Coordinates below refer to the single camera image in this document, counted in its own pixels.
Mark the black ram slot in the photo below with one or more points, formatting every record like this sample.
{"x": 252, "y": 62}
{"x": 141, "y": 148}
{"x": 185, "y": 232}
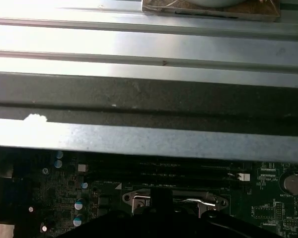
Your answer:
{"x": 164, "y": 169}
{"x": 164, "y": 179}

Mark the green motherboard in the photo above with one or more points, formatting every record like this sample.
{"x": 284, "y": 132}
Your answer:
{"x": 52, "y": 193}

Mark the cpu socket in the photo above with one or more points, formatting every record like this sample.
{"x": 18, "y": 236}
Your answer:
{"x": 224, "y": 203}

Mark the silver cpu locking lever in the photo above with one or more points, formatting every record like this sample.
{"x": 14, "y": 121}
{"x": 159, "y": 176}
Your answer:
{"x": 142, "y": 197}
{"x": 203, "y": 201}

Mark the round coin battery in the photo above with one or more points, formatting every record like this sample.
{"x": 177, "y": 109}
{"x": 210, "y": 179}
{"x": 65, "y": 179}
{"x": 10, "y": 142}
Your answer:
{"x": 294, "y": 184}

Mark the black open pc case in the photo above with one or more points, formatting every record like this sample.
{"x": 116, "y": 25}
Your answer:
{"x": 149, "y": 99}

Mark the silver cpu socket cover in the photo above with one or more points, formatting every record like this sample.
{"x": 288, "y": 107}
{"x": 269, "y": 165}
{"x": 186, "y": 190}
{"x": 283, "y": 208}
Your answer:
{"x": 141, "y": 204}

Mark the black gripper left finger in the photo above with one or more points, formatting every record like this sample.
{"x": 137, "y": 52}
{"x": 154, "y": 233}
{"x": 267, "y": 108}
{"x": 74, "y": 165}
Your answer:
{"x": 139, "y": 223}

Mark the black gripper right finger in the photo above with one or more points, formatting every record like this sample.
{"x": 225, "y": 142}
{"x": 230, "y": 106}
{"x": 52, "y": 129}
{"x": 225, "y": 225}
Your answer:
{"x": 183, "y": 223}

